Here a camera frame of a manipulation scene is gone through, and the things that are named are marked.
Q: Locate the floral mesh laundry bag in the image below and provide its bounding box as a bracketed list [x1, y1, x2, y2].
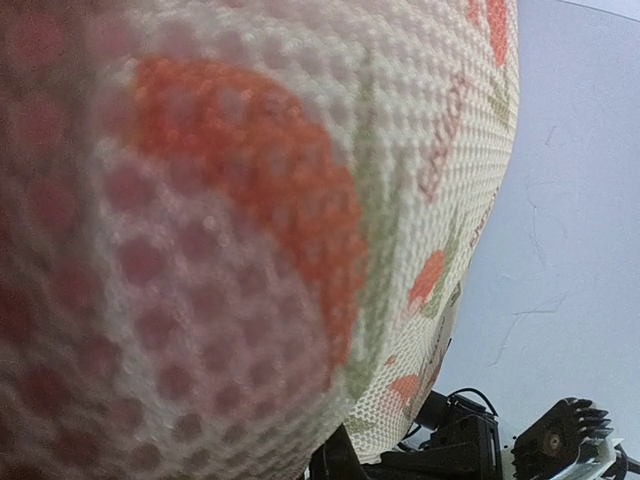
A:
[1, 1, 519, 479]

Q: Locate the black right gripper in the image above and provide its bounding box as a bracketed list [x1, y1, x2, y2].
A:
[307, 389, 503, 480]

